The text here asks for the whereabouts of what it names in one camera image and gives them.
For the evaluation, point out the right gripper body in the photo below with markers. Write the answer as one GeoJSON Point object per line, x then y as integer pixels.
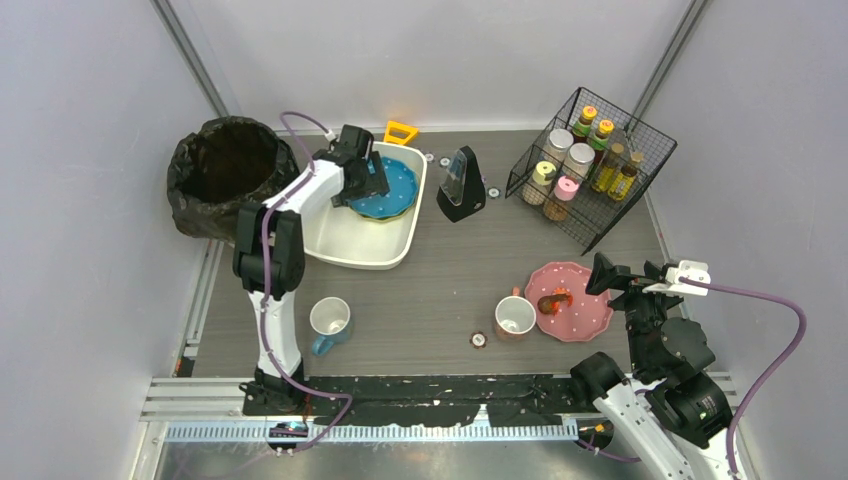
{"type": "Point", "coordinates": [622, 285]}

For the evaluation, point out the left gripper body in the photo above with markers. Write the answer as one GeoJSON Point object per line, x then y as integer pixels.
{"type": "Point", "coordinates": [361, 176]}

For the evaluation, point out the pink polka dot plate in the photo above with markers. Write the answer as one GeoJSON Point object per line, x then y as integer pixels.
{"type": "Point", "coordinates": [579, 320]}

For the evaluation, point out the blue polka dot plate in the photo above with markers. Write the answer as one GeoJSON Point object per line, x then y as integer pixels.
{"type": "Point", "coordinates": [403, 190]}

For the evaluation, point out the pink lid spice shaker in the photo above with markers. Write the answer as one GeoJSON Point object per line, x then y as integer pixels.
{"type": "Point", "coordinates": [556, 206]}

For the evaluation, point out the yellow label oil bottle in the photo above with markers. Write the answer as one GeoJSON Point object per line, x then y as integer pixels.
{"type": "Point", "coordinates": [626, 177]}

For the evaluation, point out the orange handled white mug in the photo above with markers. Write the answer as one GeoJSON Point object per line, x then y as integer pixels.
{"type": "Point", "coordinates": [514, 316]}

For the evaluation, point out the yellow oil bottle brown cap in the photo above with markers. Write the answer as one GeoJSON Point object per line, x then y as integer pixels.
{"type": "Point", "coordinates": [608, 167]}

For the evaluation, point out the yellow lid spice shaker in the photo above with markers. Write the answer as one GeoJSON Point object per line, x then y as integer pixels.
{"type": "Point", "coordinates": [538, 183]}

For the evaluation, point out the black wire basket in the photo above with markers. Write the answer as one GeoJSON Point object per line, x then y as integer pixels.
{"type": "Point", "coordinates": [591, 215]}

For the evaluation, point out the grain jar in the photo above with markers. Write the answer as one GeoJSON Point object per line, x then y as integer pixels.
{"type": "Point", "coordinates": [556, 145]}
{"type": "Point", "coordinates": [578, 162]}

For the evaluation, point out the red sauce bottle yellow cap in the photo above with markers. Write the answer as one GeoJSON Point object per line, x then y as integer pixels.
{"type": "Point", "coordinates": [599, 138]}

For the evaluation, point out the blue handled white mug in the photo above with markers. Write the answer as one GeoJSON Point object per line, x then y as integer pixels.
{"type": "Point", "coordinates": [331, 320]}

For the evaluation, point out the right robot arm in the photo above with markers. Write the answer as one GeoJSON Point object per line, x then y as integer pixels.
{"type": "Point", "coordinates": [674, 416]}

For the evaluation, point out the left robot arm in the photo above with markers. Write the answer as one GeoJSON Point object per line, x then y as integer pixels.
{"type": "Point", "coordinates": [269, 259]}

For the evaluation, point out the white rectangular basin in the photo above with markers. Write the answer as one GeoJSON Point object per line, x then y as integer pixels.
{"type": "Point", "coordinates": [341, 237]}

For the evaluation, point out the brown and orange food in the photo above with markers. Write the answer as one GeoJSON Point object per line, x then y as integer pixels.
{"type": "Point", "coordinates": [550, 304]}

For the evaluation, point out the black metronome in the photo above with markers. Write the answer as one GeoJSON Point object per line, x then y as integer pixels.
{"type": "Point", "coordinates": [462, 192]}

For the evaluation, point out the black bag lined trash bin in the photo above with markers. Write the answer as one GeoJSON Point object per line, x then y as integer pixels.
{"type": "Point", "coordinates": [229, 162]}

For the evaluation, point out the brown poker chip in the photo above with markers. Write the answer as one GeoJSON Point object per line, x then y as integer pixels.
{"type": "Point", "coordinates": [478, 340]}

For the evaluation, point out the black base mat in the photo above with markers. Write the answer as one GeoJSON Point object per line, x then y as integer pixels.
{"type": "Point", "coordinates": [451, 400]}

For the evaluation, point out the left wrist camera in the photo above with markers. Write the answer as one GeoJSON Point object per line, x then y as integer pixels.
{"type": "Point", "coordinates": [367, 159]}

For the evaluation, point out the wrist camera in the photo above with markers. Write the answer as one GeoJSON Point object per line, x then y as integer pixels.
{"type": "Point", "coordinates": [684, 278]}
{"type": "Point", "coordinates": [367, 159]}

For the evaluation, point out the orange plastic handle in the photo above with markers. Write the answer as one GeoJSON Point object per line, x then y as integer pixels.
{"type": "Point", "coordinates": [399, 133]}

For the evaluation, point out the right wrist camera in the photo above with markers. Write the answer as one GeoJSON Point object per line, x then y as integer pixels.
{"type": "Point", "coordinates": [684, 278]}

